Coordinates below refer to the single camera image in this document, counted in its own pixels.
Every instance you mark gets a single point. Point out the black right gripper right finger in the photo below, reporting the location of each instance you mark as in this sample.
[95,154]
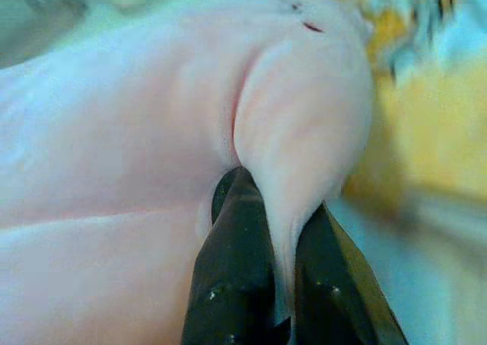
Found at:
[335,284]

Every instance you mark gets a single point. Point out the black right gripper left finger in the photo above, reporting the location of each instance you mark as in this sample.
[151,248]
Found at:
[232,269]

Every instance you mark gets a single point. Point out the yellow cartoon egg print bedspread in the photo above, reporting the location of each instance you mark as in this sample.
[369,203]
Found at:
[437,131]

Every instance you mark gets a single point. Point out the soft pale pink pillow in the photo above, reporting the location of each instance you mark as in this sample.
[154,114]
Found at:
[133,131]

